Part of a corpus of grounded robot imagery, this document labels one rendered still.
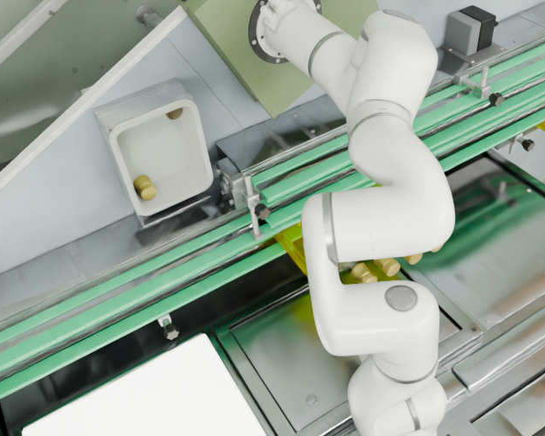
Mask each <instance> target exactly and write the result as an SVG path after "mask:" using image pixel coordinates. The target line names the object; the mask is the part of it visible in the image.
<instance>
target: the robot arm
mask: <svg viewBox="0 0 545 436"><path fill-rule="evenodd" d="M260 12H261V13H260V16H259V19H258V22H257V29H256V34H257V39H258V42H259V45H260V46H261V48H262V49H263V50H264V51H265V52H266V53H268V54H269V55H271V56H273V57H278V58H283V57H285V58H286V59H287V60H288V61H290V62H291V63H292V64H293V65H294V66H296V67H297V68H298V69H299V70H301V71H302V72H303V73H304V74H306V75H307V76H308V77H309V78H310V79H312V80H313V81H314V82H315V83H316V84H317V85H319V86H320V87H321V88H322V89H323V90H324V91H325V92H327V94H329V96H330V97H331V98H332V99H333V101H334V102H335V104H336V105H337V107H338V109H339V110H340V111H341V112H342V114H343V115H344V116H345V117H346V122H347V130H348V138H349V158H350V161H351V162H352V164H353V165H354V167H355V168H356V169H357V170H358V171H359V172H360V173H362V174H363V175H364V176H366V177H367V178H369V179H370V180H372V181H373V182H375V183H378V184H380V185H382V186H381V187H373V188H366V189H353V190H345V191H337V192H327V193H319V194H315V195H314V196H311V197H310V198H309V199H308V200H307V201H306V202H305V205H304V206H303V209H302V214H301V217H300V220H301V227H302V232H301V233H302V236H303V242H304V243H303V246H304V248H305V260H306V266H307V272H308V280H309V287H310V293H311V304H312V309H313V314H314V319H315V324H316V327H317V333H318V335H319V338H320V340H321V342H322V344H323V346H324V347H325V349H326V350H327V351H328V352H329V353H331V354H332V355H334V356H355V355H359V357H360V359H361V361H362V364H361V366H360V367H359V368H358V369H357V371H356V372H355V373H354V374H353V375H352V377H351V379H350V381H349V386H348V399H349V407H350V411H351V417H352V419H353V421H354V424H355V426H356V430H357V431H358V433H359V435H360V436H437V430H436V428H437V427H438V425H439V423H440V422H441V421H442V420H443V418H444V416H445V413H446V405H447V399H446V393H445V391H444V389H443V388H442V386H441V385H440V383H439V382H438V381H437V380H436V379H435V378H434V376H435V374H436V371H437V368H438V343H439V307H438V303H437V301H436V298H435V297H434V296H433V294H432V293H431V292H430V291H429V290H428V289H427V288H426V287H424V286H423V285H421V284H419V283H415V282H413V281H406V280H391V281H380V282H371V283H361V284H351V285H343V284H342V283H341V281H340V279H339V274H338V269H337V264H338V263H339V262H348V261H357V260H372V259H374V260H376V259H384V258H393V257H401V256H408V255H414V254H418V253H424V252H427V251H430V250H433V249H434V248H437V247H439V246H441V245H442V244H444V243H445V242H446V241H447V240H448V239H449V237H450V236H451V234H452V231H453V228H454V223H455V214H454V205H453V200H452V193H451V191H450V187H449V184H448V182H447V179H446V176H445V173H444V171H443V170H442V168H441V166H440V164H439V162H438V160H437V159H436V157H435V156H434V155H433V154H432V152H431V151H430V150H429V149H428V148H427V147H426V145H425V144H424V143H423V142H422V141H421V140H420V139H419V138H418V137H417V136H416V135H415V133H414V129H413V127H412V125H413V121H414V118H415V116H416V114H417V112H418V110H419V108H420V105H421V103H422V100H423V99H424V97H425V95H426V91H427V89H428V88H429V86H430V83H431V81H432V79H433V76H434V73H435V70H436V67H437V63H438V54H437V51H436V49H435V47H434V46H433V44H432V42H431V40H430V38H429V36H428V34H427V32H426V31H425V30H424V28H423V27H422V26H421V25H420V24H419V23H418V22H417V21H416V20H415V19H414V18H412V17H411V16H409V15H408V14H407V13H405V12H404V13H403V12H401V11H398V10H392V9H391V10H377V11H376V12H374V13H372V14H370V15H369V16H368V18H367V19H366V21H365V23H364V24H363V26H362V31H361V33H360V35H359V38H358V40H356V39H355V38H353V37H352V36H351V35H349V34H348V33H346V32H345V31H343V30H342V29H340V28H338V27H337V26H336V25H335V24H334V23H332V22H330V21H329V20H327V19H326V18H325V17H323V16H321V15H320V14H318V13H317V10H316V6H315V4H314V3H313V1H312V0H268V3H267V4H266V5H263V6H262V7H261V8H260Z"/></svg>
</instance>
